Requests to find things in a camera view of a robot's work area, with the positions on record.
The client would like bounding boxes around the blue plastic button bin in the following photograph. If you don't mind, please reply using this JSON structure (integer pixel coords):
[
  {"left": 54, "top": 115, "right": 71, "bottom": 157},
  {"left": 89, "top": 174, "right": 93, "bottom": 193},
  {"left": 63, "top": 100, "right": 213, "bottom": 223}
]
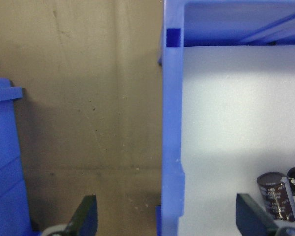
[{"left": 0, "top": 78, "right": 39, "bottom": 236}]

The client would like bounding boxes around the blue plastic capacitor bin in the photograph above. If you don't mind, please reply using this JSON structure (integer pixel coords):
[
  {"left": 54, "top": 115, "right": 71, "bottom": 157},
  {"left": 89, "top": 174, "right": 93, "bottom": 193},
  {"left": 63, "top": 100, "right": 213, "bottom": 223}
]
[{"left": 157, "top": 0, "right": 295, "bottom": 236}]

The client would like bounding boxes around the black cylindrical capacitor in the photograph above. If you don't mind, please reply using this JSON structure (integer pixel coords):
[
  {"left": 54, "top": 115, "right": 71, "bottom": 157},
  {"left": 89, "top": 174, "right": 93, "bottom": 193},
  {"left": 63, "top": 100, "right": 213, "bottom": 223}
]
[{"left": 256, "top": 171, "right": 295, "bottom": 223}]

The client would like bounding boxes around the white foam bin liner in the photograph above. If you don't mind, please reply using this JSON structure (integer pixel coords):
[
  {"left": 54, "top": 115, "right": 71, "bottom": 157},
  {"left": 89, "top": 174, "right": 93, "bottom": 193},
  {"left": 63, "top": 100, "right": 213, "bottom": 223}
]
[{"left": 178, "top": 45, "right": 295, "bottom": 236}]

